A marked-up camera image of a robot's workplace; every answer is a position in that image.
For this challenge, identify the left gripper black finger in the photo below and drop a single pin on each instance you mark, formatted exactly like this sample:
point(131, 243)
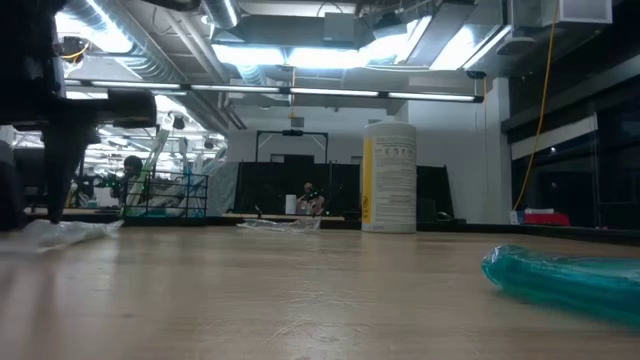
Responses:
point(10, 195)
point(62, 165)

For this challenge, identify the clear plastic wrapper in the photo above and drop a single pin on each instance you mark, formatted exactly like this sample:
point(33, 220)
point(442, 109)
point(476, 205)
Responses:
point(280, 225)

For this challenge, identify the person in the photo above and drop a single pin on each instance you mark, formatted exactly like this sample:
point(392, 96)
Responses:
point(310, 200)
point(132, 167)

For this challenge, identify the grey blue cloth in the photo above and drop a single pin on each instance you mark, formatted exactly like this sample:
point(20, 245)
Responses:
point(222, 192)

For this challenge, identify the wide black partition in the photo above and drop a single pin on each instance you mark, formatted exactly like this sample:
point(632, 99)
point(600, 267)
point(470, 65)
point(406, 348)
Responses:
point(260, 185)

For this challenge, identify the white paper towel roll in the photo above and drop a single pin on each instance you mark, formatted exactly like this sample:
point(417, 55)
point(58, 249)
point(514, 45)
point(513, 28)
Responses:
point(290, 204)

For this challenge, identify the white wipes canister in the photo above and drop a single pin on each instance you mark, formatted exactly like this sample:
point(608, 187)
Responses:
point(390, 175)

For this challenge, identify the narrow black partition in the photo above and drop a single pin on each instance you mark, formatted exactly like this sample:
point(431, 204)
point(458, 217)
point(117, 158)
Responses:
point(435, 190)

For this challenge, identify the red box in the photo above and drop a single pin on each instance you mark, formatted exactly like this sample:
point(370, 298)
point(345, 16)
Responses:
point(547, 219)

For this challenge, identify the white ceiling air unit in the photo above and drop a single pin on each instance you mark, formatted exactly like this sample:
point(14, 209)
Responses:
point(575, 10)

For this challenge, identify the large silver air duct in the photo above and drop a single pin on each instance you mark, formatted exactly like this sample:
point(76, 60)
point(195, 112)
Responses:
point(150, 65)

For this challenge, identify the small silver air duct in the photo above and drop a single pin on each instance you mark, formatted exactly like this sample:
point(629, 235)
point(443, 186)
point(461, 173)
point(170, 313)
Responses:
point(222, 12)

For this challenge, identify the black station frame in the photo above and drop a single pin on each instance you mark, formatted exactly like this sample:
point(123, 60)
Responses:
point(292, 132)

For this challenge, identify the black aluminium frame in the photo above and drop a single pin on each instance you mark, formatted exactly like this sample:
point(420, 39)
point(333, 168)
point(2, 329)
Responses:
point(330, 92)

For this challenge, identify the black table frame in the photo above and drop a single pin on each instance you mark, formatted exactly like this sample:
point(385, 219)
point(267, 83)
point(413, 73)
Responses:
point(550, 232)

